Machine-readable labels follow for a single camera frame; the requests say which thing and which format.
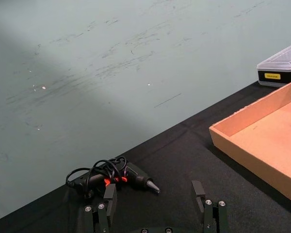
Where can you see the black table cloth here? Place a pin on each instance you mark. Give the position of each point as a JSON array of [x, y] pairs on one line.
[[174, 170]]

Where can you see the shallow brown cardboard tray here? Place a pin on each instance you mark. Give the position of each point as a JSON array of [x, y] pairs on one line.
[[264, 143]]

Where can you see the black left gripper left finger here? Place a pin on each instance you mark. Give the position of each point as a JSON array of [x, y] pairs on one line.
[[110, 197]]

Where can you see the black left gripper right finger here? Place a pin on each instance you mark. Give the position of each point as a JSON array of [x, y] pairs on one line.
[[209, 213]]

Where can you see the clear plastic case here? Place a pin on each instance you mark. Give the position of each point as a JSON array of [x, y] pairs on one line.
[[280, 69]]

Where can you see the plain pale wall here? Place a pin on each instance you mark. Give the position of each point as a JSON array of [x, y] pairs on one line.
[[99, 72]]

